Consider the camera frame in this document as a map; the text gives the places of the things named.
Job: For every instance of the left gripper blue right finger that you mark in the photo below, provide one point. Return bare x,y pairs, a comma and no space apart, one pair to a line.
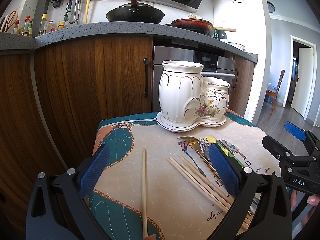
228,176

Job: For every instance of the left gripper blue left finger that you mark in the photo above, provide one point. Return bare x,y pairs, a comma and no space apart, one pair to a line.
92,170

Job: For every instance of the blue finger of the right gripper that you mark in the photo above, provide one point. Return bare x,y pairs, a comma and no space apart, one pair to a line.
295,131

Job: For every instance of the wooden chopstick lone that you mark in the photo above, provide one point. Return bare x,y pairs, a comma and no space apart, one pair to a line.
144,205

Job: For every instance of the silver fork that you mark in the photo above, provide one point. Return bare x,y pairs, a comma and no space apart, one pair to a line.
205,145

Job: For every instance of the green yellow tulip utensil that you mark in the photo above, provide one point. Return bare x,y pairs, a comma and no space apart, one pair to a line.
229,149

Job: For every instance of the person's right hand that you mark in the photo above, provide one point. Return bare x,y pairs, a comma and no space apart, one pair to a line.
302,207

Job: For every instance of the wooden chair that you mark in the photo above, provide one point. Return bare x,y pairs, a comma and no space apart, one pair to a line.
273,92

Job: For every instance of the gold fork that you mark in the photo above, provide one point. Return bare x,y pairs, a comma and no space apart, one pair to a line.
194,143

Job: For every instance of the printed quilted table mat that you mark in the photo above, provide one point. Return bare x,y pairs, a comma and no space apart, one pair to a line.
175,208

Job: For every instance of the right wooden cabinet door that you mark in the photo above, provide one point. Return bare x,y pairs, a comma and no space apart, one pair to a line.
241,85

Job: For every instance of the wooden cabinet door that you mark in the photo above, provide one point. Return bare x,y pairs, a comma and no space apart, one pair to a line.
82,81
241,85

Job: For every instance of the white door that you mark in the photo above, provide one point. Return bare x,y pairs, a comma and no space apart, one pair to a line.
304,80

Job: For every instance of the white ceramic double utensil holder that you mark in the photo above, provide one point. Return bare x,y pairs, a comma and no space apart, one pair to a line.
187,99

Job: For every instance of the grey speckled countertop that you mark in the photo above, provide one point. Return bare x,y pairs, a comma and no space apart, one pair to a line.
18,42

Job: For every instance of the oil bottle yellow cap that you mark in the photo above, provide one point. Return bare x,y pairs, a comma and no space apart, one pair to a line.
43,25

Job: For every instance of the red brown pan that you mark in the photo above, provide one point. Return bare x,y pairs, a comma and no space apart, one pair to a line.
197,25

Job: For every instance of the yellow hanging spoon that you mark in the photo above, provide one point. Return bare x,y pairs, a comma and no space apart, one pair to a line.
86,10

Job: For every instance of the black cabinet handle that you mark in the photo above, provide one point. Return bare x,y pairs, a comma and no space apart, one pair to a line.
146,90

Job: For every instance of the black wok wooden handle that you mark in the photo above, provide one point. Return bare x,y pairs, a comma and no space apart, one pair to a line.
135,12

